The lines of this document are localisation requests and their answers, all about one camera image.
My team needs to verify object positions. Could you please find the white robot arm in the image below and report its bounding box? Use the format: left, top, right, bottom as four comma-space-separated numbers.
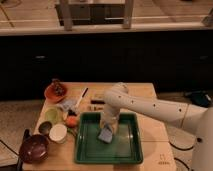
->
100, 83, 213, 171

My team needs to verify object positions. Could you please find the dark pinecone object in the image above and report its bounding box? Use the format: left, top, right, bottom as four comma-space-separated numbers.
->
52, 79, 65, 96

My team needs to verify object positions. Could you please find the green plastic tray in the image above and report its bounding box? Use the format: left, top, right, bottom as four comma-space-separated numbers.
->
74, 112, 143, 164

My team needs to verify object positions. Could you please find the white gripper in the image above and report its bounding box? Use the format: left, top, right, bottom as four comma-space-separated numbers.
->
100, 105, 120, 134

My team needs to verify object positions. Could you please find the light green cup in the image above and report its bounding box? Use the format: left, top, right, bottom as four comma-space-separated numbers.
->
45, 108, 60, 124

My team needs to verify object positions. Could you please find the dark blue floor device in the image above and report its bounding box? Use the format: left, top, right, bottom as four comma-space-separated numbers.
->
190, 92, 211, 107

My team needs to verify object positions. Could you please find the metal utensil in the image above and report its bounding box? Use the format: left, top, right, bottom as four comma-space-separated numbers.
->
89, 106, 103, 111

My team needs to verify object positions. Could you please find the black cable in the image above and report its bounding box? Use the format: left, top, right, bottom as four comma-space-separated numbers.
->
168, 141, 194, 171

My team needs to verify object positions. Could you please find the small dark bowl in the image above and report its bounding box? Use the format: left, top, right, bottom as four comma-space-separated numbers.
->
38, 121, 52, 135

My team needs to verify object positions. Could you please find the blue sponge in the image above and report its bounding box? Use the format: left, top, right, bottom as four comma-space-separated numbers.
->
98, 126, 113, 143

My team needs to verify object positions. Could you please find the orange carrot toy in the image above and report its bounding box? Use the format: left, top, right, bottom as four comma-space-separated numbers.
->
65, 116, 78, 128

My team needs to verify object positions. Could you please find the clear plastic bag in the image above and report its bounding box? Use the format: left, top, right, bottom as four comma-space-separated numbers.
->
56, 99, 77, 112

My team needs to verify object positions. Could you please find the wooden shelf frame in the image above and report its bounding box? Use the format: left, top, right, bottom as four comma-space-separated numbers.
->
54, 0, 134, 31

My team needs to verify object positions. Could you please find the dark red bowl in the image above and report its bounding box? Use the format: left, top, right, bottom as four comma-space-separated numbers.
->
19, 134, 49, 164

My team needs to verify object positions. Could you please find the dark rectangular block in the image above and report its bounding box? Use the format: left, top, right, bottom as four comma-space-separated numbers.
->
91, 94, 104, 104

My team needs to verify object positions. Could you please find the black ladle handle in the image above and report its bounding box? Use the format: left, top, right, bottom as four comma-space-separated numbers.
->
16, 129, 30, 171

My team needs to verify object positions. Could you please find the white cup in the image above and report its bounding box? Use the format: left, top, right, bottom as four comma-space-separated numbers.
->
49, 124, 67, 143

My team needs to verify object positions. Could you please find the white handled knife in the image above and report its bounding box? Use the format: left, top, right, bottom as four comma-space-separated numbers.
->
75, 87, 88, 108

